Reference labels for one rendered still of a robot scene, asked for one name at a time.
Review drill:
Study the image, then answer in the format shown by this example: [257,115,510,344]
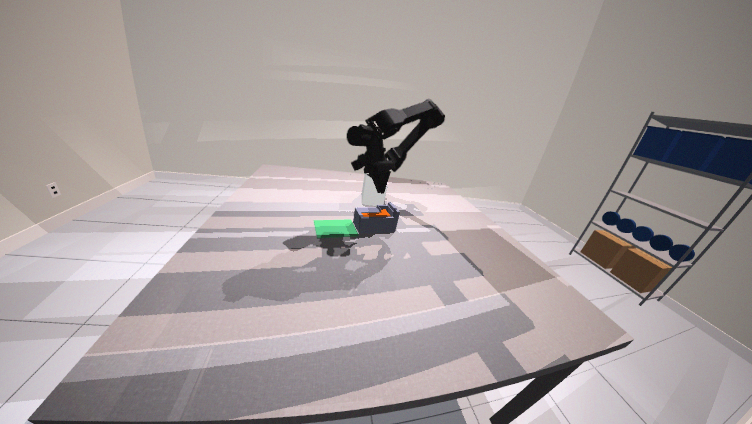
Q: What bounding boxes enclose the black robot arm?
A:
[347,99,445,172]

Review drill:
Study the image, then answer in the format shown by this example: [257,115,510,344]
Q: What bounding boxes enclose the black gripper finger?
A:
[367,174,380,193]
[371,171,391,194]

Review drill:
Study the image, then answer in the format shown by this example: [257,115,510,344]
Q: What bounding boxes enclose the orange l-shaped part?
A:
[362,209,390,217]

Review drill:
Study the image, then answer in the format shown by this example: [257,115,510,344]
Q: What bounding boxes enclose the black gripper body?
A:
[363,145,395,174]

